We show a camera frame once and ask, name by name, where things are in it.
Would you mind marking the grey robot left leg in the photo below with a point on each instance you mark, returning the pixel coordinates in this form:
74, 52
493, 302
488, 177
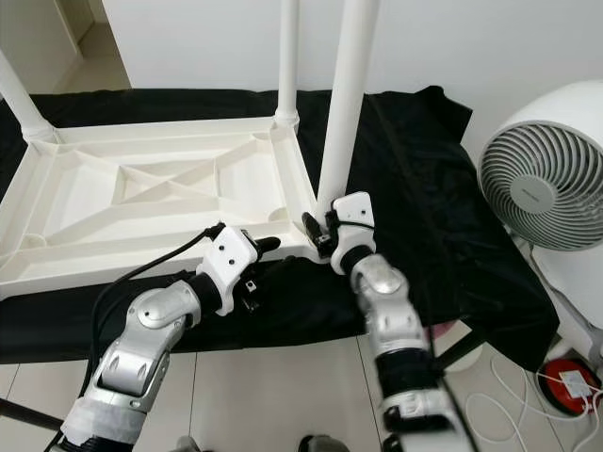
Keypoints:
188, 444

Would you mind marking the white pedestal fan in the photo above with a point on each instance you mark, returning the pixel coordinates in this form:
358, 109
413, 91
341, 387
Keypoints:
542, 169

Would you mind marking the grey robot right leg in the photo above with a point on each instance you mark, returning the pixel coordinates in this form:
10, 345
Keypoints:
320, 443

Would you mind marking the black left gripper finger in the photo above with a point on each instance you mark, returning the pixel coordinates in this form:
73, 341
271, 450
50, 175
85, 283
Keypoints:
268, 244

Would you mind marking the black metal table leg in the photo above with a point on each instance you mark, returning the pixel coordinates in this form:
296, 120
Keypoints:
462, 348
28, 414

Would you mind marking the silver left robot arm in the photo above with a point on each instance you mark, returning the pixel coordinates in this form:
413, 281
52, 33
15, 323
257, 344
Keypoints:
141, 348

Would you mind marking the white plastic table top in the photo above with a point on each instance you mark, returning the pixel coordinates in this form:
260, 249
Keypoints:
170, 188

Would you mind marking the red round device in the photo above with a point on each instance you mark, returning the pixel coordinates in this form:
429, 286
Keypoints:
570, 388

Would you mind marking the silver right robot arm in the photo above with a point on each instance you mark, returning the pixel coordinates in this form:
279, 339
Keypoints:
396, 320

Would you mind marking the grey robot leg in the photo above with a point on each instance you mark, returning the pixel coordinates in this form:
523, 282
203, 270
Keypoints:
188, 444
320, 443

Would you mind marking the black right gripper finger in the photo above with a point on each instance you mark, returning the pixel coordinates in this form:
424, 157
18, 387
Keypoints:
313, 233

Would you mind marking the black fabric table cover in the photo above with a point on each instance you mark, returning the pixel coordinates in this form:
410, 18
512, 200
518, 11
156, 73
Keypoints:
424, 188

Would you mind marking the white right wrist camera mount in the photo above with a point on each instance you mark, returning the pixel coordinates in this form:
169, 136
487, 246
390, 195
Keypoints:
354, 215

